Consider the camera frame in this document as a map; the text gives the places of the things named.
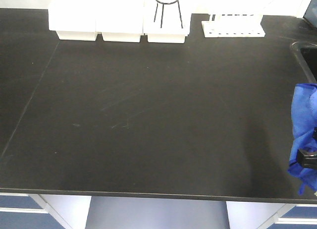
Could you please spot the blue base cabinet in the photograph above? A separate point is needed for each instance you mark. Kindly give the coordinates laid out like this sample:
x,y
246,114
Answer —
x,y
254,215
43,211

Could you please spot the white test tube rack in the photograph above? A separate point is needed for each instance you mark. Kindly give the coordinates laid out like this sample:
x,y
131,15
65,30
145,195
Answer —
x,y
233,26

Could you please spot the black lab sink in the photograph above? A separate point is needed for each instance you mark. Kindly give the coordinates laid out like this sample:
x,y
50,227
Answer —
x,y
305,54

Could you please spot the dark monitor corner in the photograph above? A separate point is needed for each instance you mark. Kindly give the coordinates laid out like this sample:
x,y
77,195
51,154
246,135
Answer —
x,y
311,13

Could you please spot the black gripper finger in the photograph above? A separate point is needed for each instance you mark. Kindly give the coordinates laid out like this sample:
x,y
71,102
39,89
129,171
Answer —
x,y
307,159

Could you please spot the white plastic box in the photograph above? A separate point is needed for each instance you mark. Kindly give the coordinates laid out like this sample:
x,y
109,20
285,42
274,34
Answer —
x,y
73,19
120,20
168,34

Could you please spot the right white plastic box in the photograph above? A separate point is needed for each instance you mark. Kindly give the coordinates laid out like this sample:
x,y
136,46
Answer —
x,y
168,34

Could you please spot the black wire tripod stand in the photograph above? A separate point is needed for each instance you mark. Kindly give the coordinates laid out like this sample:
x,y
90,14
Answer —
x,y
168,14

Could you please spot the blue microfiber cloth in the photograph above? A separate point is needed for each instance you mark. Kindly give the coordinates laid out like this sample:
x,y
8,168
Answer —
x,y
304,121

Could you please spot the left white plastic box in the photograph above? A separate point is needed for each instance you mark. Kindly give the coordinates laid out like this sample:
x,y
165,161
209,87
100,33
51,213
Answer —
x,y
73,19

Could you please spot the middle white plastic box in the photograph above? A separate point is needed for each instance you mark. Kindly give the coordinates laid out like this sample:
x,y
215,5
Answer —
x,y
120,20

